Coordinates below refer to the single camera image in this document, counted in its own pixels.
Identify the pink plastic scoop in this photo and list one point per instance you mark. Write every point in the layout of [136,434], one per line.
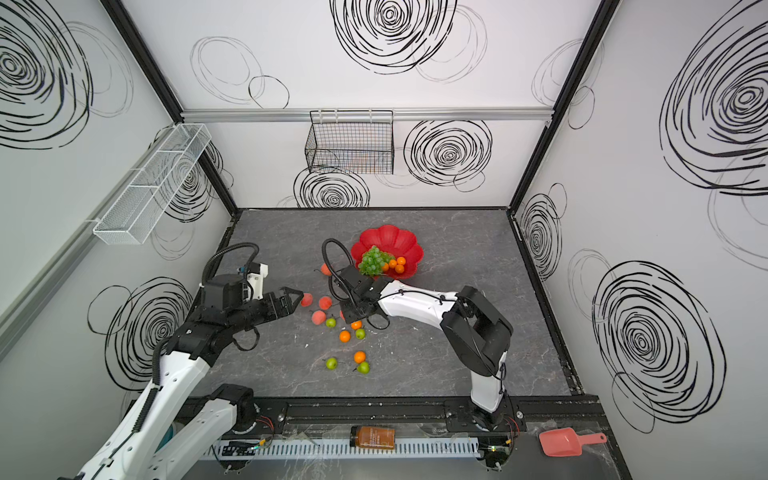
[566,442]

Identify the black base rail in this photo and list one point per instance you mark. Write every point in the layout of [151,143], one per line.
[456,413]

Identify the black wire basket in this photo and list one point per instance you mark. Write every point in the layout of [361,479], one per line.
[356,147]

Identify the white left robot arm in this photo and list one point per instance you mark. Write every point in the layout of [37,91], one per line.
[167,430]

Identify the black corner frame post left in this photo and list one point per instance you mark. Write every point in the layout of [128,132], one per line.
[130,34]

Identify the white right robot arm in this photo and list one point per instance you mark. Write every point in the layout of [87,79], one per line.
[476,330]

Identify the brown bottle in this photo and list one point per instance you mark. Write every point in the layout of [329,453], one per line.
[373,437]

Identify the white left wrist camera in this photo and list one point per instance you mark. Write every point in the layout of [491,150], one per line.
[255,276]

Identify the clear wall shelf rack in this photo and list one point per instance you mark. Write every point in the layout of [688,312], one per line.
[156,181]

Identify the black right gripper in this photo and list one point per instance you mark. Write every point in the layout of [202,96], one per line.
[354,280]

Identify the aluminium wall rail back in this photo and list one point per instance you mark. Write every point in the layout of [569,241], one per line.
[254,115]

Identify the black corner frame post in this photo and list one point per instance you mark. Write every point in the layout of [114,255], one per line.
[130,34]
[577,72]

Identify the black corner frame post right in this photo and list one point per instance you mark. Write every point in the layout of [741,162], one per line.
[577,72]

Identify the white slotted cable duct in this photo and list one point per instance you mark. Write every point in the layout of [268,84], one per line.
[339,449]

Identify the fake peach middle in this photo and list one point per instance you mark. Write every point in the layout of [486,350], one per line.
[325,303]

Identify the green fake grape bunch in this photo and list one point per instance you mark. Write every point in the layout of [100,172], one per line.
[373,260]

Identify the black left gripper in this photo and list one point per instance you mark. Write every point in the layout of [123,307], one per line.
[274,303]

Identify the red flower-shaped fruit bowl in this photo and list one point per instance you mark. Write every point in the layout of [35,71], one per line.
[395,241]

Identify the fake peach lower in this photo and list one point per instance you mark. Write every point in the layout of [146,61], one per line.
[318,317]

